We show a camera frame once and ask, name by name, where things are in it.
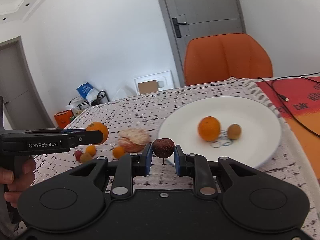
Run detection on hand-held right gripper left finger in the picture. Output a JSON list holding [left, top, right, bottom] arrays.
[[68, 144, 153, 197]]

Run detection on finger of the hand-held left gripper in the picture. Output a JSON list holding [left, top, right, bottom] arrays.
[[67, 130, 104, 146], [30, 128, 88, 134]]

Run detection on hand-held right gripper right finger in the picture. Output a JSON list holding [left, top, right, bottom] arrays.
[[174, 145, 262, 196]]

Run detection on large orange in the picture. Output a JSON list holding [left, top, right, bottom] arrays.
[[86, 121, 109, 145], [198, 116, 221, 142]]

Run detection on dark red hawthorn fruit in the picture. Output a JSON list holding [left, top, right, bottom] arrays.
[[152, 138, 175, 166]]

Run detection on white round plate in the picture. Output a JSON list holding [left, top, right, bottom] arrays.
[[158, 96, 283, 170]]

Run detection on person's left hand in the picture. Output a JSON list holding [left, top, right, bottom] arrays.
[[0, 156, 36, 203]]

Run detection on orange box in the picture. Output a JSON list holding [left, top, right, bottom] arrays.
[[54, 110, 73, 129]]

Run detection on peeled tangerine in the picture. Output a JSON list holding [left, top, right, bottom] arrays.
[[118, 128, 151, 153]]

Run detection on black metal rack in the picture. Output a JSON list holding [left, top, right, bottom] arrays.
[[75, 90, 111, 110]]

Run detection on blue white bag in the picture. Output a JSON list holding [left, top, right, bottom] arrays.
[[76, 82, 100, 106]]

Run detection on white black patterned tablecloth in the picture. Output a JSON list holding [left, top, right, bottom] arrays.
[[29, 76, 320, 240]]

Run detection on clear plastic sheet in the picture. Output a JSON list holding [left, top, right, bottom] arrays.
[[111, 85, 136, 102]]

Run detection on brown kiwi fruit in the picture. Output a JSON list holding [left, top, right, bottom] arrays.
[[227, 123, 242, 140]]

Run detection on grey side door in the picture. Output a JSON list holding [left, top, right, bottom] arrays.
[[0, 36, 56, 131]]

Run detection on brown cardboard piece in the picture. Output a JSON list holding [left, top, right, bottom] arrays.
[[138, 80, 159, 95]]

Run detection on white foam board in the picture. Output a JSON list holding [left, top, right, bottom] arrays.
[[134, 70, 174, 96]]

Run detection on orange chair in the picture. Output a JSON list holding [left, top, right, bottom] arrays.
[[183, 33, 274, 86]]

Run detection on orange red printed mat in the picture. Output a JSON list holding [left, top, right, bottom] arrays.
[[257, 76, 320, 220]]

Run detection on black cable with plug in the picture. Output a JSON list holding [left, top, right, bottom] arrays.
[[257, 73, 320, 139]]

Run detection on black door lock handle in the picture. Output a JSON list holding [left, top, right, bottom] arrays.
[[172, 17, 188, 39]]

